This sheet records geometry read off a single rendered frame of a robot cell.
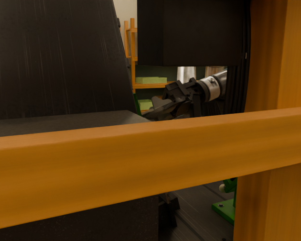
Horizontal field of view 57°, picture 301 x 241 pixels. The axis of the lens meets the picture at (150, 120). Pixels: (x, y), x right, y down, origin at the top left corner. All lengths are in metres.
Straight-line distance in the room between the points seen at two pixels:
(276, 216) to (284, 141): 0.20
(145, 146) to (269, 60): 0.31
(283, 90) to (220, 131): 0.19
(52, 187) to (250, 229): 0.46
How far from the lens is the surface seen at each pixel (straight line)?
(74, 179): 0.34
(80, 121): 0.58
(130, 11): 6.73
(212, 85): 0.89
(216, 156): 0.42
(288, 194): 0.65
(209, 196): 1.02
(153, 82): 6.26
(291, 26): 0.56
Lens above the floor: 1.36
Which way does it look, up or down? 12 degrees down
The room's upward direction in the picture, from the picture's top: straight up
